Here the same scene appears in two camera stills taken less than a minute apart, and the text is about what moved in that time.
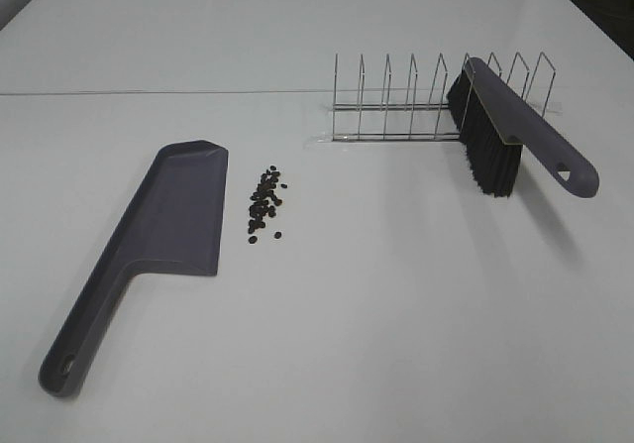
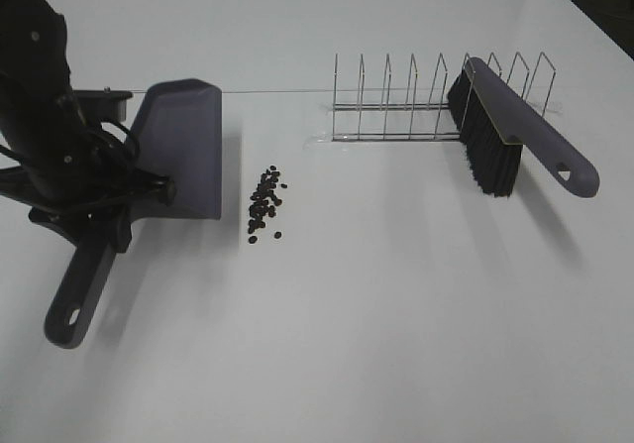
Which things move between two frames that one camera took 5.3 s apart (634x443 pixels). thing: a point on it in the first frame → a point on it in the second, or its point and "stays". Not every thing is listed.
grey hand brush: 496,121 stays
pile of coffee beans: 264,199 stays
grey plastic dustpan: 173,226 → 178,129
